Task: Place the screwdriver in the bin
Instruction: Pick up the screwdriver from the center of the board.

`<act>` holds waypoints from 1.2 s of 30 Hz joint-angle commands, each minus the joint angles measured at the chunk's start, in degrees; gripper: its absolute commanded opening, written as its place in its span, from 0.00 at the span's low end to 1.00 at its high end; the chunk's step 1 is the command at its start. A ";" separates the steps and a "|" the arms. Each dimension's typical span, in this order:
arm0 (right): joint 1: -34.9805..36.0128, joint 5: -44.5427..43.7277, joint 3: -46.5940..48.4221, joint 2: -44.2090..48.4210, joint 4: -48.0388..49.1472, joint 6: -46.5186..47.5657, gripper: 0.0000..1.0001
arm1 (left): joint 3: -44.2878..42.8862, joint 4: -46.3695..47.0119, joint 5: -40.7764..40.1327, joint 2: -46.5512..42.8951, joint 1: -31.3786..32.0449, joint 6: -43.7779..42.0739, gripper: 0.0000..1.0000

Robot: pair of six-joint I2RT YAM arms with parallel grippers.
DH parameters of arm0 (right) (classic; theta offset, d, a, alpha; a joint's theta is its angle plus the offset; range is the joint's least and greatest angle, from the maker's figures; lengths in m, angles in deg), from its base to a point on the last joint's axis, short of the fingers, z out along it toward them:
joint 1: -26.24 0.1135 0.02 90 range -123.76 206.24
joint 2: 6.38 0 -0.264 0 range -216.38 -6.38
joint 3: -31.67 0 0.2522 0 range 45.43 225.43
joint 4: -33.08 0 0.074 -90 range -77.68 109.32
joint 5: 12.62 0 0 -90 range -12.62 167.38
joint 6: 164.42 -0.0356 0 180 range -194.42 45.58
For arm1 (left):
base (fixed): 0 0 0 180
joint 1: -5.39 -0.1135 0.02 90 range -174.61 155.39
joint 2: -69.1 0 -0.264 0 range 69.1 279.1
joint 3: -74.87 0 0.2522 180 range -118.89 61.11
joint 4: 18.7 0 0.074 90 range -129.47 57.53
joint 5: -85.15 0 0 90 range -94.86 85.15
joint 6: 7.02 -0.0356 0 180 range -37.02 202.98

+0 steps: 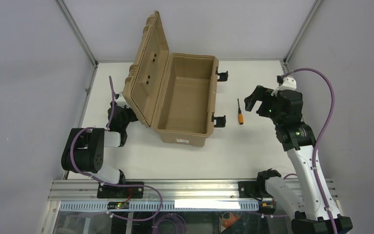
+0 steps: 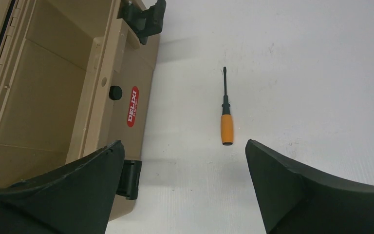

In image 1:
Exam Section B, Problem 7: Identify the aluminium frame rail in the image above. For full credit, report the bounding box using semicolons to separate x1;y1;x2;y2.
47;179;338;202

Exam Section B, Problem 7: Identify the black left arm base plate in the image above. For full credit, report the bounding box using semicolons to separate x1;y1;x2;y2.
96;181;144;199

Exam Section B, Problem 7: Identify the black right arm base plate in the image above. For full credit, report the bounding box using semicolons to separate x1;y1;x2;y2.
238;180;272;201

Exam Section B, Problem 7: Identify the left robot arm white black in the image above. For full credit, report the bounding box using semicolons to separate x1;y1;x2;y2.
61;102;138;185

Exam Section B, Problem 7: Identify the tan plastic toolbox bin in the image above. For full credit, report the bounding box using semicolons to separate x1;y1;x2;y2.
123;11;228;147

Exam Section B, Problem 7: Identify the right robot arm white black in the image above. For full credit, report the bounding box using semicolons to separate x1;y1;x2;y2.
244;85;353;234

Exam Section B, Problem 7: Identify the white slotted cable duct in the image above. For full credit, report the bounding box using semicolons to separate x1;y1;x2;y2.
59;199;259;213

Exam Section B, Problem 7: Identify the coiled purple cable below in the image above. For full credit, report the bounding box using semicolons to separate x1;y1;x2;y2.
151;212;187;234

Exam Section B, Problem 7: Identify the orange object under table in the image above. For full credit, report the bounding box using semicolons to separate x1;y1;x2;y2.
220;212;241;229

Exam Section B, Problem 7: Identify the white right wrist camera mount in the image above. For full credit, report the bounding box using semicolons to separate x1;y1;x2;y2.
271;76;297;96

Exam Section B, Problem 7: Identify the orange handled screwdriver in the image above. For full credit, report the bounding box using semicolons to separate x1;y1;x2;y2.
237;99;244;125

